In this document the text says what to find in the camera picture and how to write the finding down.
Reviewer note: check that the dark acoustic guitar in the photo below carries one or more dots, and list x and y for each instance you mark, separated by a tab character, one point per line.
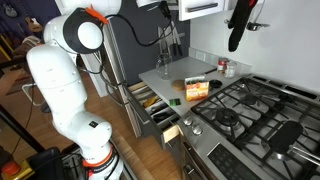
10	10

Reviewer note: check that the steel magnetic knife strip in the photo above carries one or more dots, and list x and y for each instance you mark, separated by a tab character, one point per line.
183	34

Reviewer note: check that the small brown ukulele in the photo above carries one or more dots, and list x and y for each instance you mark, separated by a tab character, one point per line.
34	25

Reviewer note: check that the small black round lid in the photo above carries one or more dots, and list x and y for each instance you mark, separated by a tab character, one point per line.
215	84

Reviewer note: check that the small glass jar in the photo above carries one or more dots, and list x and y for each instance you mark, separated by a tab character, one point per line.
230	70

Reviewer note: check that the black control box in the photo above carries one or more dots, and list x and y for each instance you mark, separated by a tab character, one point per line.
46	163

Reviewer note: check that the red labelled tin can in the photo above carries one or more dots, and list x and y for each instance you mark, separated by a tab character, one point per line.
222	66

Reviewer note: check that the wooden robot stand board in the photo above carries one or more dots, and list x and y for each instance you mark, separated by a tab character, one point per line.
133	160

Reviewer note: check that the black oven mitt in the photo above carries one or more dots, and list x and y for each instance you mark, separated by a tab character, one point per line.
238	26

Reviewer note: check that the red emergency stop button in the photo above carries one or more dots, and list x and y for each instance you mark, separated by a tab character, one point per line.
10	167

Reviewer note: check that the stainless steel gas stove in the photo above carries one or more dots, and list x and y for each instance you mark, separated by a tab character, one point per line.
206	143

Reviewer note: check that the green paper packet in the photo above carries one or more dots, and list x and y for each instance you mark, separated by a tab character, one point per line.
175	102

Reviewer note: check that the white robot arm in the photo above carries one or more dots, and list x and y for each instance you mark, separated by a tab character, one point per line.
56	76

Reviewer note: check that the clear glass mug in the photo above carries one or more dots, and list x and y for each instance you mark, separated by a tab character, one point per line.
164	68

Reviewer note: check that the black metal frame bar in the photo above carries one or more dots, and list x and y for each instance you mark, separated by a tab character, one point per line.
20	128

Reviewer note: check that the yellow smiley face spatula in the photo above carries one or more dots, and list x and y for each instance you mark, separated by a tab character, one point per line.
150	101

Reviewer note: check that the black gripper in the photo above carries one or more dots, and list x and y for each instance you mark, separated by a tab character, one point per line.
165	10

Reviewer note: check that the white wall power outlet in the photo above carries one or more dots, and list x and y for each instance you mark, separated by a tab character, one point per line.
200	55

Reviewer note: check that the round wooden coaster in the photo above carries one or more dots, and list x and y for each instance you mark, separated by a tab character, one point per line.
178	85

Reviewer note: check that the open drawer with utensils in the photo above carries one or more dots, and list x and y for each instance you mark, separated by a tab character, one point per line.
171	133

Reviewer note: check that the yellow button box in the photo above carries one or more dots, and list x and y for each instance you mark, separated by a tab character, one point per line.
21	174

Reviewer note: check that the orange carton box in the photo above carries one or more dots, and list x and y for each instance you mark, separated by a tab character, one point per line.
196	90

